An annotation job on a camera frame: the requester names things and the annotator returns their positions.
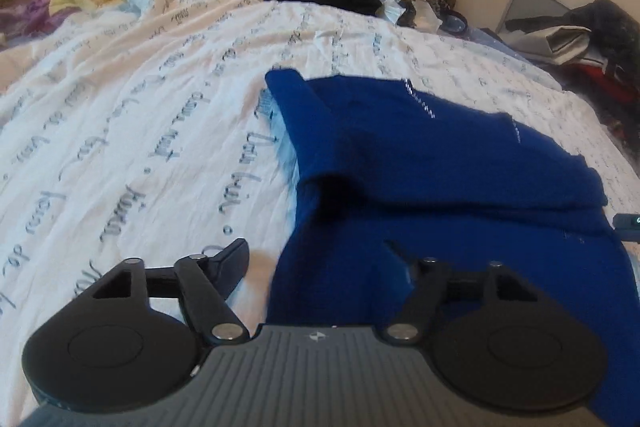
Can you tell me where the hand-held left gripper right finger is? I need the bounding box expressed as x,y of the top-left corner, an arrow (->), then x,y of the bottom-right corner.
382,241 -> 541,344

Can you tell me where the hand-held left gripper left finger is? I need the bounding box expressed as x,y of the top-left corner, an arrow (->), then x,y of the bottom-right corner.
91,238 -> 250,344

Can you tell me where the blue knitted sweater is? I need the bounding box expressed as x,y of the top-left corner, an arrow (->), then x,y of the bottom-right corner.
264,69 -> 640,427

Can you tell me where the pile of dark clothes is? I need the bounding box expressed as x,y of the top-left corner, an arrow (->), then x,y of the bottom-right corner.
505,0 -> 640,142

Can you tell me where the white script-printed bed sheet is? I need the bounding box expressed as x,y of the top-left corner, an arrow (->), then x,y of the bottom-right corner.
0,0 -> 635,413

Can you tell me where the grey flat board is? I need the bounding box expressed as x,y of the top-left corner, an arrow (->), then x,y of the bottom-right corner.
495,0 -> 571,35

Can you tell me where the purple cloth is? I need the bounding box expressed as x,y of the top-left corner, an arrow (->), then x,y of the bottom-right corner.
0,0 -> 66,46

